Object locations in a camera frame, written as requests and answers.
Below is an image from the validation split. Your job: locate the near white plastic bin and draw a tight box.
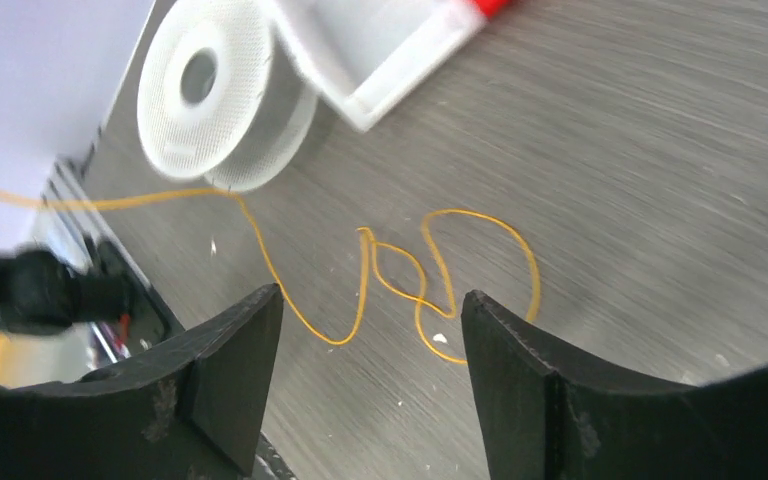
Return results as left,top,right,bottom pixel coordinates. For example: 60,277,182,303
263,0,488,132

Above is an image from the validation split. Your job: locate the red plastic bin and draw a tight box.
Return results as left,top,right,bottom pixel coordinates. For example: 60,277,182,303
468,0,515,19

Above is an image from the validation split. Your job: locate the white perforated spool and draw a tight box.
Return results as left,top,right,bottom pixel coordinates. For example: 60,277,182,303
137,1,318,193

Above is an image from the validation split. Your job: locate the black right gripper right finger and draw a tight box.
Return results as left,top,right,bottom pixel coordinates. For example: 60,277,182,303
461,290,768,479

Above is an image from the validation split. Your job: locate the yellow cable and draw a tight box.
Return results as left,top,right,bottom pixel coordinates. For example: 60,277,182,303
0,178,543,366

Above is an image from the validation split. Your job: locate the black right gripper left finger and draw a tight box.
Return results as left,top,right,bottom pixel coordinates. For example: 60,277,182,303
0,284,284,479

